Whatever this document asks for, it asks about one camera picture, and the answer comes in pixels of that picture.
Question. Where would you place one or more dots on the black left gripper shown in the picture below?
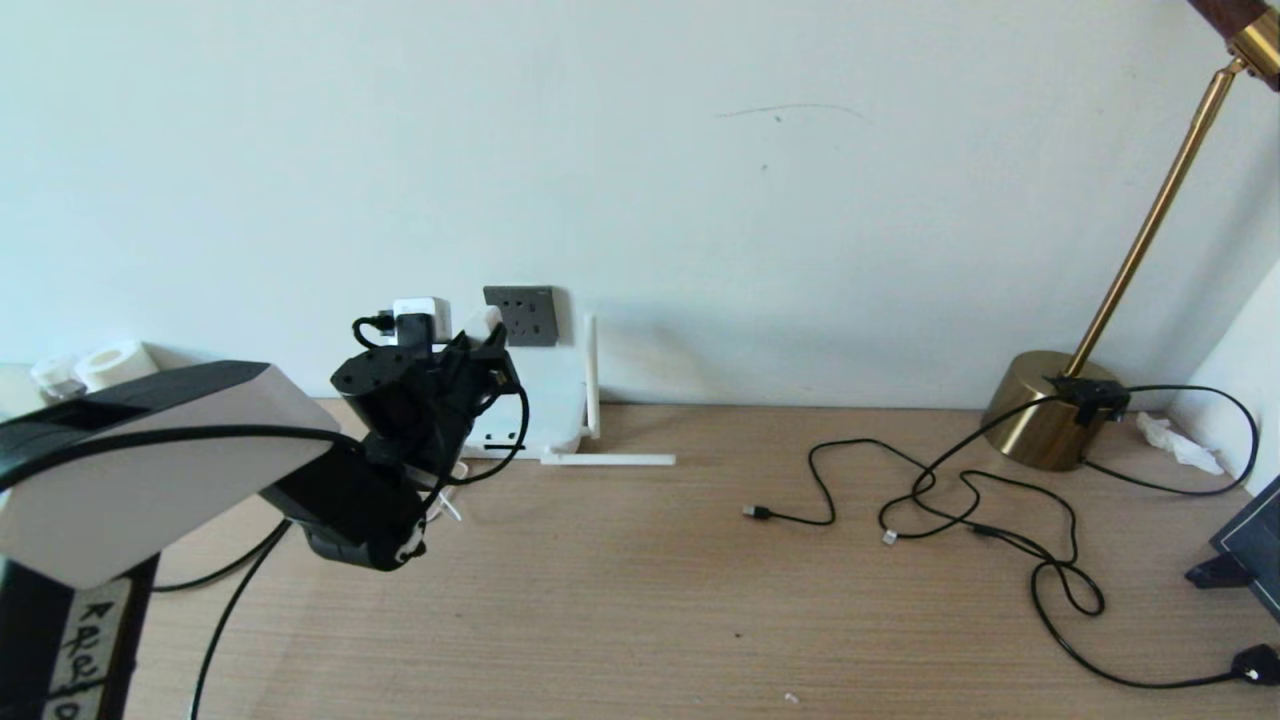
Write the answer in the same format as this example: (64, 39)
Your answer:
(410, 400)

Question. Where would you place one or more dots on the white power adapter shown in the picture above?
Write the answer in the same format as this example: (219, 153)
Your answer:
(482, 325)

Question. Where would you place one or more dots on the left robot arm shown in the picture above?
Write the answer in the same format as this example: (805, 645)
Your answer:
(150, 470)

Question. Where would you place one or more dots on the white router with antennas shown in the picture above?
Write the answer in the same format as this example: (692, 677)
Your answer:
(550, 400)

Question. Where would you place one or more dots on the white paper roll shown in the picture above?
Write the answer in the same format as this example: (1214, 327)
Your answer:
(115, 365)

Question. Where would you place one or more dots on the brass desk lamp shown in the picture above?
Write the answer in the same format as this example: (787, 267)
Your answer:
(1040, 410)

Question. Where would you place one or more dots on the white crumpled tissue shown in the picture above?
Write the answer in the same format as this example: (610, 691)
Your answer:
(1175, 440)

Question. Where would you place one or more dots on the dark panel on stand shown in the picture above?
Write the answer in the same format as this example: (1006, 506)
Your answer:
(1250, 550)

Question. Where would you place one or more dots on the grey wall socket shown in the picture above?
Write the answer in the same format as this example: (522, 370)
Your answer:
(530, 315)

